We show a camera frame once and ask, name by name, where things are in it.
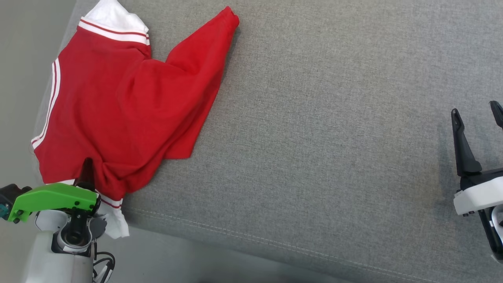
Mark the red white basketball jersey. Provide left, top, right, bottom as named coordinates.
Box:
left=31, top=0, right=240, bottom=239

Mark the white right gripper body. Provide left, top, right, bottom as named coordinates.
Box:
left=453, top=168, right=503, bottom=216

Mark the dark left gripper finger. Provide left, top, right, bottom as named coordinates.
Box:
left=74, top=157, right=95, bottom=191

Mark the grey fabric sofa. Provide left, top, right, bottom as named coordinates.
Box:
left=31, top=0, right=503, bottom=283

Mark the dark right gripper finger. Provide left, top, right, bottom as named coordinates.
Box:
left=451, top=108, right=483, bottom=178
left=489, top=101, right=503, bottom=130

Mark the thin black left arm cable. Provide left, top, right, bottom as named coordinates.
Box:
left=92, top=251, right=117, bottom=283

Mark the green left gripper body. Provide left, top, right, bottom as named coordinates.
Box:
left=7, top=182, right=102, bottom=224

